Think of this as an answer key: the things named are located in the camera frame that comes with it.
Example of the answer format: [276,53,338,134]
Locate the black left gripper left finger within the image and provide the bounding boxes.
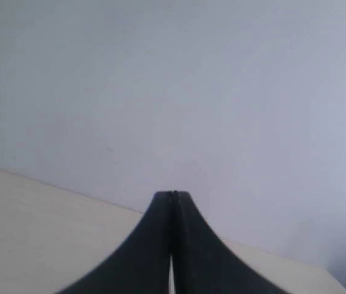
[60,192,172,293]

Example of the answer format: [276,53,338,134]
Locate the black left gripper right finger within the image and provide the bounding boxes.
[172,191,286,294]

